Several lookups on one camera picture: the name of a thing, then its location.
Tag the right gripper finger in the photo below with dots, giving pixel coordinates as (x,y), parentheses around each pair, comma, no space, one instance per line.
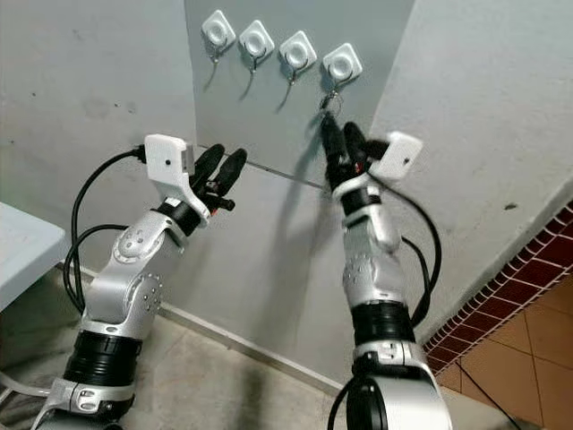
(356,148)
(334,143)

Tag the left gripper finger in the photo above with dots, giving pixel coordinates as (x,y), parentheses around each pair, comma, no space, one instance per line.
(231,170)
(209,166)

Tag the silver keys with black fob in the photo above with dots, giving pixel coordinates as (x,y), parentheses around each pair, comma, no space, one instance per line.
(327,103)

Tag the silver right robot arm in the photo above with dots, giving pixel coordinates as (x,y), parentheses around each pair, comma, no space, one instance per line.
(376,269)

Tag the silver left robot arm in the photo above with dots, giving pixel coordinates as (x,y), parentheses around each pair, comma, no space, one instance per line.
(134,278)

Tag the white plastic folding table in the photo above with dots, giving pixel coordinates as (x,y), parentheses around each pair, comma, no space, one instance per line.
(27,251)

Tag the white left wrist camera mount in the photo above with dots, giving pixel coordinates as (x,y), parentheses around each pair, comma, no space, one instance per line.
(166,161)

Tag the white square wall hook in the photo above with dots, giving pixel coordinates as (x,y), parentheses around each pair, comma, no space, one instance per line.
(218,30)
(298,51)
(343,64)
(257,40)

